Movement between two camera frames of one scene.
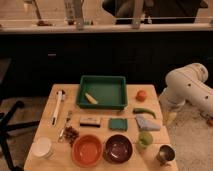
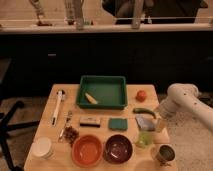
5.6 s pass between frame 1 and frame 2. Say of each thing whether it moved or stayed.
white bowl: stayed
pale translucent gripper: moved
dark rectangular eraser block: stayed
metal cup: stayed
